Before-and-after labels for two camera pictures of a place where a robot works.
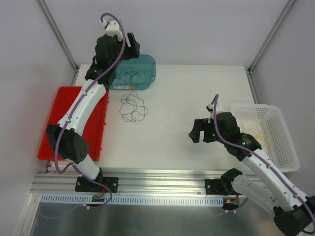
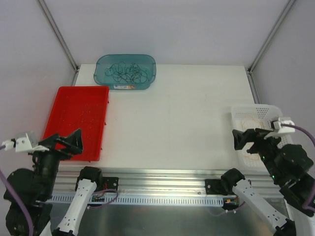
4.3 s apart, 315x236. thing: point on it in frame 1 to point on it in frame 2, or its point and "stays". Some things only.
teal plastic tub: (136, 73) stays
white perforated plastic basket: (266, 124) stays
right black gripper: (205, 130) to (257, 139)
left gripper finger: (134, 51) to (74, 141)
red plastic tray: (63, 100) stays
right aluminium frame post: (273, 30) stays
